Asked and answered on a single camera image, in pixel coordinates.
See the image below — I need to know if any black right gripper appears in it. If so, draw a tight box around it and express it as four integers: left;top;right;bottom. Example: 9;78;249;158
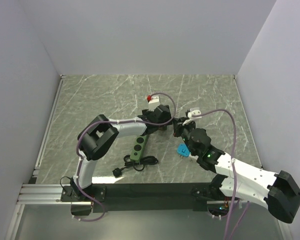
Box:
172;117;198;157

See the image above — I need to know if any black power cord with plug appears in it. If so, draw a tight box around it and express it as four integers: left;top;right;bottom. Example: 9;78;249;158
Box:
111;154;159;178

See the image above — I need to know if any green power strip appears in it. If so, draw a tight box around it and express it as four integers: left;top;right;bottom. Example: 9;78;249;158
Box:
130;135;149;163

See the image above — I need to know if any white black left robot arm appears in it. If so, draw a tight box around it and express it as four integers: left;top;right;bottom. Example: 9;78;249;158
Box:
70;104;172;201

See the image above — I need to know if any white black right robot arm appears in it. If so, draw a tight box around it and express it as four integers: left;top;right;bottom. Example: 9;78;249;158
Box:
172;117;300;224

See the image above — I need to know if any blue plug adapter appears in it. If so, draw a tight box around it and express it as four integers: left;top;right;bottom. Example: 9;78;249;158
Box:
176;143;191;158

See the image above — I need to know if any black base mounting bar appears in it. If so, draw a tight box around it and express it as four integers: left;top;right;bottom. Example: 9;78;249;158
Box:
59;182;231;216

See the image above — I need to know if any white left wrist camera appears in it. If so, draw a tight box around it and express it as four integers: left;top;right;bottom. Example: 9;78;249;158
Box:
146;94;161;111

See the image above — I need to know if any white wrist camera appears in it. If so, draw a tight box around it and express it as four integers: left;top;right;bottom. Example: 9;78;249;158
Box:
146;94;161;111
182;107;202;126

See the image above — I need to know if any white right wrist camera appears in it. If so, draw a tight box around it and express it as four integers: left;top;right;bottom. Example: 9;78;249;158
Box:
182;107;202;126

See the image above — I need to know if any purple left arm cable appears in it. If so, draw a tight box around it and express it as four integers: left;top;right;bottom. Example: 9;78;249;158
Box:
72;92;177;222

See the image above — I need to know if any aluminium frame rail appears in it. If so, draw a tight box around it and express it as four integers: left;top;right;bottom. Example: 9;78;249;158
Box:
14;74;73;205

